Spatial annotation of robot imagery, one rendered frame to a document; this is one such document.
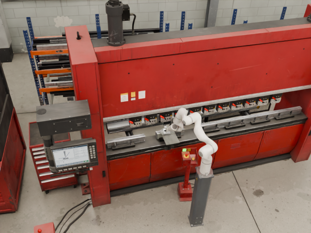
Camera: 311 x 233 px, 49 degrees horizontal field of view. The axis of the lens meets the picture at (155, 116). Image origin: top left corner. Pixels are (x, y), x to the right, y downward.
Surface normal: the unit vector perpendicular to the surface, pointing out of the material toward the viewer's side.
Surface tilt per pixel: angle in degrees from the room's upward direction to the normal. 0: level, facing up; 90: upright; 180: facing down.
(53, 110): 0
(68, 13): 90
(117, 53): 90
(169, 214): 0
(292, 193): 0
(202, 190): 90
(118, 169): 90
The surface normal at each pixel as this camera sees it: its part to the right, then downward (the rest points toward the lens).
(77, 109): 0.04, -0.77
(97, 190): 0.28, 0.62
